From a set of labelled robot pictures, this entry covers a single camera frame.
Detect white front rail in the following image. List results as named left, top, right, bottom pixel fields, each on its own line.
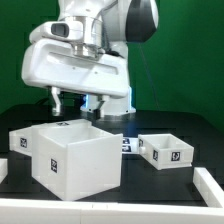
left=0, top=199, right=224, bottom=224

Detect white rail piece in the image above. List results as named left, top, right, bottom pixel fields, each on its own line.
left=0, top=159, right=8, bottom=184
left=193, top=167, right=224, bottom=208

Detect white left rail piece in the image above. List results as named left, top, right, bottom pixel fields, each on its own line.
left=0, top=159, right=8, bottom=184

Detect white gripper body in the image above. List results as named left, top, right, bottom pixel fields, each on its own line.
left=22, top=21, right=129, bottom=98

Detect large white drawer housing box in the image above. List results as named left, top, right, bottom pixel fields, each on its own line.
left=32, top=119, right=123, bottom=201

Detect black cables on table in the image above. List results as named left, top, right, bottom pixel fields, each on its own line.
left=35, top=94, right=54, bottom=107

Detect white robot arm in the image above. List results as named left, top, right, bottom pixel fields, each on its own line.
left=22, top=0, right=159, bottom=118

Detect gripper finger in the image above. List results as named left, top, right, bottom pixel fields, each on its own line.
left=93, top=95, right=110, bottom=119
left=51, top=87, right=61, bottom=116

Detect small white drawer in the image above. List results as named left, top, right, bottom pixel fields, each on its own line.
left=9, top=128, right=32, bottom=156
left=138, top=134, right=194, bottom=170

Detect white marker sheet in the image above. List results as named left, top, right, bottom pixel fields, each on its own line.
left=122, top=137, right=139, bottom=154

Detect white right rail piece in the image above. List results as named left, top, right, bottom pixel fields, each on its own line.
left=193, top=167, right=224, bottom=208

